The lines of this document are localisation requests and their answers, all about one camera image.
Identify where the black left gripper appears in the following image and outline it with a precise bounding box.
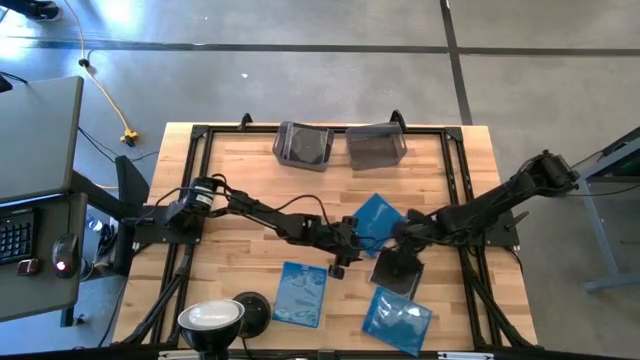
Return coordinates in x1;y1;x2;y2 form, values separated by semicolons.
321;215;363;281

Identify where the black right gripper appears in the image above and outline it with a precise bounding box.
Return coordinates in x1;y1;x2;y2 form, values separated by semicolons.
390;208;439;266

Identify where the blue jewel case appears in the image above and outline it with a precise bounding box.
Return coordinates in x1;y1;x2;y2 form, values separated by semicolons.
271;260;329;330
351;193;408;260
360;286;434;358

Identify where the black round lamp base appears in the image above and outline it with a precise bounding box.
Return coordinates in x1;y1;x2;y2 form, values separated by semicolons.
230;291;273;342

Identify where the grey translucent plastic bin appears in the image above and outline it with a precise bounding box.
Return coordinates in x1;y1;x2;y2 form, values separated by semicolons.
344;121;408;172
271;120;336;173

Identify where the black desk stand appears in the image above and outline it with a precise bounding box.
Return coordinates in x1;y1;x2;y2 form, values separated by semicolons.
71;154;151;277

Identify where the black computer mouse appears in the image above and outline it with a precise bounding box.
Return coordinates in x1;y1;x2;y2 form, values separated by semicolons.
51;232;80;279

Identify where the grey desk top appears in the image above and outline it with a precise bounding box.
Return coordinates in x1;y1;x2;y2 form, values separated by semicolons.
0;192;89;324

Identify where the small dark red device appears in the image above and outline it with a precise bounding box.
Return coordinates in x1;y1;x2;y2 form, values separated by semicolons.
16;258;41;277

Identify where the black keyboard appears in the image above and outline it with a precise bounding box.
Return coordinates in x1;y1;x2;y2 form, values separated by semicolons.
0;207;37;266

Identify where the grey raised desk panel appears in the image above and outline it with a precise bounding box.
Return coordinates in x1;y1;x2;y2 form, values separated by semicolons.
0;75;85;204

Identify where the person's shoe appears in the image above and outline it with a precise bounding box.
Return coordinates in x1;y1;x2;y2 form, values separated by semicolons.
0;0;64;22

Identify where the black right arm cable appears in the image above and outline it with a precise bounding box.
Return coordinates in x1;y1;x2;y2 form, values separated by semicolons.
357;219;501;254

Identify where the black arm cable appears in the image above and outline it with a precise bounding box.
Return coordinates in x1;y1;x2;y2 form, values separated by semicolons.
134;172;331;236
357;219;501;254

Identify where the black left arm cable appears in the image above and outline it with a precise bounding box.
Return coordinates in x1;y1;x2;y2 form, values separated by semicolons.
134;172;331;236

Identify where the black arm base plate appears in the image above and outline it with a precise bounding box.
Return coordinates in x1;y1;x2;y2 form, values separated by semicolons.
448;207;521;247
133;204;205;246

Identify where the black metal table frame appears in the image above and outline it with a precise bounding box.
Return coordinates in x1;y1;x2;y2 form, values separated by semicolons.
117;110;539;351

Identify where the grey metal desk frame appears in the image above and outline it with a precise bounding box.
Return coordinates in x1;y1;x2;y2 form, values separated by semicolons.
552;124;640;295

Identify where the yellow extension cable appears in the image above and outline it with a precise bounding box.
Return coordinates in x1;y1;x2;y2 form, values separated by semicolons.
62;0;141;147

